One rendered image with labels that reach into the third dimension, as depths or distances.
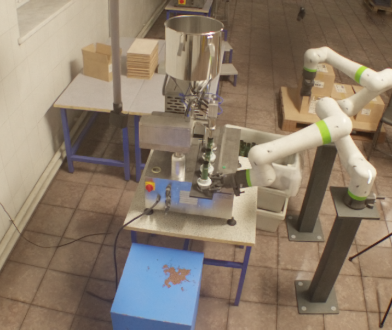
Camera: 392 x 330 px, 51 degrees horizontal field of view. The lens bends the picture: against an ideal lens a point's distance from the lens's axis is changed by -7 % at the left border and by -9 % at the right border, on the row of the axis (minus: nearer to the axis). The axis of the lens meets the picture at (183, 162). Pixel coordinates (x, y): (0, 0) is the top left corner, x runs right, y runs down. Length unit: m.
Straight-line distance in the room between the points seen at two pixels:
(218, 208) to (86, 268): 1.25
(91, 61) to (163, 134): 1.91
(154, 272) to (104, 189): 1.59
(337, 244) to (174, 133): 1.21
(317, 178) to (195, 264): 1.23
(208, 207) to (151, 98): 1.47
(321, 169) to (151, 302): 1.59
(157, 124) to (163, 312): 0.94
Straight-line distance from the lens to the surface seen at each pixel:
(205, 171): 2.17
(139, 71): 3.93
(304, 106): 4.85
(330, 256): 2.78
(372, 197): 2.55
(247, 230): 2.46
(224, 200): 2.36
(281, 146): 2.06
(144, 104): 3.53
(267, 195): 3.29
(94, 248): 3.37
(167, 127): 2.16
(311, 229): 3.59
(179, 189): 2.34
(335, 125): 2.10
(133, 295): 2.32
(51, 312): 3.05
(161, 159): 2.45
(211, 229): 2.43
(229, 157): 2.51
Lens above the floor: 2.48
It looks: 37 degrees down
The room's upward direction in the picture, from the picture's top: 3 degrees clockwise
